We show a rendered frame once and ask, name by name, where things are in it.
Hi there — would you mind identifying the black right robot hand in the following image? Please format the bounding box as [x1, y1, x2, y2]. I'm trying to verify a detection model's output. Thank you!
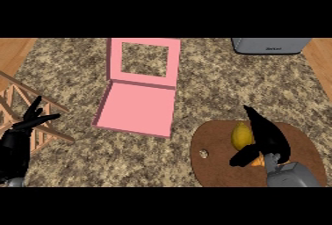
[229, 105, 293, 168]

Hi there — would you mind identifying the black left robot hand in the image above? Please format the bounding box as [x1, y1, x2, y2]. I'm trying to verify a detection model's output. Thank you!
[0, 95, 62, 182]

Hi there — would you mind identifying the yellow lemon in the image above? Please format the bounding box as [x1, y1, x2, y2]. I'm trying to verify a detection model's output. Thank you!
[231, 121, 256, 151]

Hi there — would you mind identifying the round brown cutting board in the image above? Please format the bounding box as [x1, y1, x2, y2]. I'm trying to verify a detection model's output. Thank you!
[189, 120, 328, 188]

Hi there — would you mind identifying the open pink cardboard box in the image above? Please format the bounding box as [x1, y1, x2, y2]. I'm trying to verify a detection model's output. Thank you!
[92, 38, 182, 139]

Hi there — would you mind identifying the pale wooden rack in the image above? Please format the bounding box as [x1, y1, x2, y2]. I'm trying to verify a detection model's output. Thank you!
[0, 70, 76, 156]

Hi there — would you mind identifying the orange fruit piece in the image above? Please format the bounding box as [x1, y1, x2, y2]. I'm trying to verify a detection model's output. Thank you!
[251, 156, 268, 168]

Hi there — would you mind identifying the grey appliance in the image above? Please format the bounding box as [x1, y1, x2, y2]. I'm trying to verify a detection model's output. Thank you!
[231, 38, 313, 56]

